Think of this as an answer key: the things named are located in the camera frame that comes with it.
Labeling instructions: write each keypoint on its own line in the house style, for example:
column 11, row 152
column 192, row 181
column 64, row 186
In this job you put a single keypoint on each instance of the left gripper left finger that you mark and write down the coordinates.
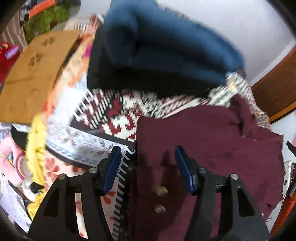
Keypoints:
column 56, row 217

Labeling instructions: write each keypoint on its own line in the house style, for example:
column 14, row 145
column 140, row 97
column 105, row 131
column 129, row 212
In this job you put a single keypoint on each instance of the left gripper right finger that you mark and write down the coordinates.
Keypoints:
column 240, row 218

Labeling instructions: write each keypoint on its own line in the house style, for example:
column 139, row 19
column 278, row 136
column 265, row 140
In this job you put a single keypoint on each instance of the maroon button shirt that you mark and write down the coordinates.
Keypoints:
column 222, row 140

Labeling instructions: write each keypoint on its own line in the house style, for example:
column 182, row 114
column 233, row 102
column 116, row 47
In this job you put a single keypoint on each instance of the patchwork patterned quilt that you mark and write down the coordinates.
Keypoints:
column 80, row 120

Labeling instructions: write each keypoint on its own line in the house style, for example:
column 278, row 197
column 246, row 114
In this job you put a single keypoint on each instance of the brown wooden door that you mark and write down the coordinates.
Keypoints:
column 275, row 93

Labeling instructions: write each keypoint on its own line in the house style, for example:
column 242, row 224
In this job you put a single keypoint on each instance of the brown cardboard box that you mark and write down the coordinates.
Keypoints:
column 33, row 75

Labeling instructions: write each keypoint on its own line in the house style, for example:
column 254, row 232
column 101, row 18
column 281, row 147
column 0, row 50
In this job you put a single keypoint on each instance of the folded black garment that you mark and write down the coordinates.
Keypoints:
column 102, row 74

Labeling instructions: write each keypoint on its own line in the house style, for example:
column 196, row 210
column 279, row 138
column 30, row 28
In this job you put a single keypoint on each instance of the red plush toy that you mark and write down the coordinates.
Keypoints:
column 9, row 54

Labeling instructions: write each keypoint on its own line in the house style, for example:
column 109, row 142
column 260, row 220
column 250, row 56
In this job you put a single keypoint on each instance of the pink striped curtain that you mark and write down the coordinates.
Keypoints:
column 13, row 32

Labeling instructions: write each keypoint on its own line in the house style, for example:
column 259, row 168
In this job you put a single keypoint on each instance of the green fuzzy cloth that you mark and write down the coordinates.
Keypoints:
column 45, row 21

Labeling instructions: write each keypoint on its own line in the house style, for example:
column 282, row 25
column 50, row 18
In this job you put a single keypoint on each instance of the folded blue sweater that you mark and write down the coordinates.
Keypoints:
column 140, row 34

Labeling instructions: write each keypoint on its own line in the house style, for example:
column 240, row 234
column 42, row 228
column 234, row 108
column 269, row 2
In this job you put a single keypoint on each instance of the orange box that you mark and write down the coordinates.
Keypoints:
column 40, row 7

